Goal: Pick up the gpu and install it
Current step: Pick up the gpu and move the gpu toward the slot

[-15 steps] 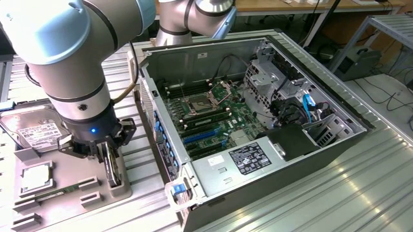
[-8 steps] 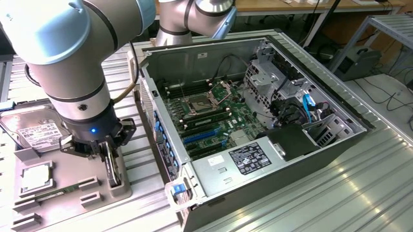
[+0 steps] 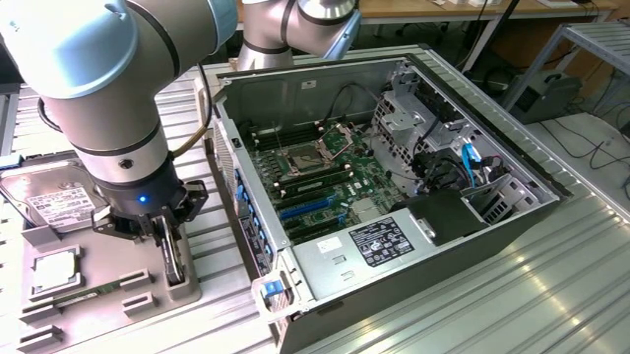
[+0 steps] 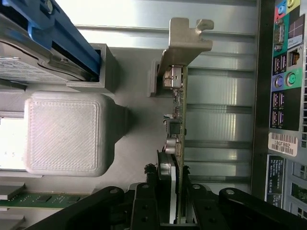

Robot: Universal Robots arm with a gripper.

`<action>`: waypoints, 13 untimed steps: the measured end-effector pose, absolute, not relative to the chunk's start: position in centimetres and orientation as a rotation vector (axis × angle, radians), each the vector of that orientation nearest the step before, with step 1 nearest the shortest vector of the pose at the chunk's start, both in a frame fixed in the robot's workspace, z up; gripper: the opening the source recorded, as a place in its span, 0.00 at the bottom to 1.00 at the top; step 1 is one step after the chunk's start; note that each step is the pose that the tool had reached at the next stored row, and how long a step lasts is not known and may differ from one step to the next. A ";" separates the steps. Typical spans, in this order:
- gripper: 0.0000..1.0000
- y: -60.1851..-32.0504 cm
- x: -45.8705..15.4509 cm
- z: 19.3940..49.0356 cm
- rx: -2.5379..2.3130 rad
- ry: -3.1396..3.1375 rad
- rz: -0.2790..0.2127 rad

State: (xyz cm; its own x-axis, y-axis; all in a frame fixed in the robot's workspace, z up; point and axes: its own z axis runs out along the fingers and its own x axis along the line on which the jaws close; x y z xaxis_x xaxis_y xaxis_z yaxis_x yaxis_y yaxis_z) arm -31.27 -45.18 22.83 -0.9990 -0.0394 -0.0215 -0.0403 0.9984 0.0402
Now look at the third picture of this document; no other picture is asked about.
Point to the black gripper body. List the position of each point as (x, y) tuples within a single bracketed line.
[(143, 199)]

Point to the silver CPU chip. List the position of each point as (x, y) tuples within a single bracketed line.
[(56, 271)]

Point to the black RAM slot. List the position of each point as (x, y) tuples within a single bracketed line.
[(284, 192), (313, 181), (311, 177), (283, 132), (280, 127), (285, 137), (339, 166), (287, 142)]

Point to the CPU socket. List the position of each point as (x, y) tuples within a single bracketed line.
[(300, 159)]

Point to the green motherboard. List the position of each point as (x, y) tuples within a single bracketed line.
[(364, 177)]

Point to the grey parts rack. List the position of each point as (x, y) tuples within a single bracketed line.
[(97, 265)]

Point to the silver power supply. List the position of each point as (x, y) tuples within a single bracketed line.
[(344, 273)]

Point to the black expansion slot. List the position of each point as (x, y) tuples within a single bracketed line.
[(309, 223), (315, 232)]

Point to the silver chipset heat sink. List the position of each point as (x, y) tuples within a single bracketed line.
[(368, 209)]

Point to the blue expansion slot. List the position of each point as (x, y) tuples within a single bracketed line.
[(304, 208)]

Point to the wooden desk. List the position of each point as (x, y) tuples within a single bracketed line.
[(540, 7)]

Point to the grey slatted metal table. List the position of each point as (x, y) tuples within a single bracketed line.
[(600, 40)]

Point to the black plastic fan shroud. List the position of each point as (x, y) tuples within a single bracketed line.
[(432, 217)]

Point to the black box device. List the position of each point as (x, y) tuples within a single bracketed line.
[(546, 99)]

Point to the silver disk bay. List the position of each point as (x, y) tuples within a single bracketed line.
[(496, 210)]

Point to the silver hard disk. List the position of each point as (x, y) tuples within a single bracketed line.
[(29, 184)]

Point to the silver socket cover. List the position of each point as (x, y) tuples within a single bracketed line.
[(344, 128)]

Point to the thin metal locking lever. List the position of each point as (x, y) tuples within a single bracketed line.
[(279, 136)]

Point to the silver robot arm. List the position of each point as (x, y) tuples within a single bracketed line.
[(97, 37)]

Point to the green RAM stick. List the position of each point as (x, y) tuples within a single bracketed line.
[(315, 185), (90, 291)]

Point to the silver drive cage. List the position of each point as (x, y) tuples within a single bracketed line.
[(397, 147)]

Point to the blue case latch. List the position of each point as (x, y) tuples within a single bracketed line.
[(272, 288)]

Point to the open black PC case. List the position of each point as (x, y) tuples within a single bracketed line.
[(417, 280)]

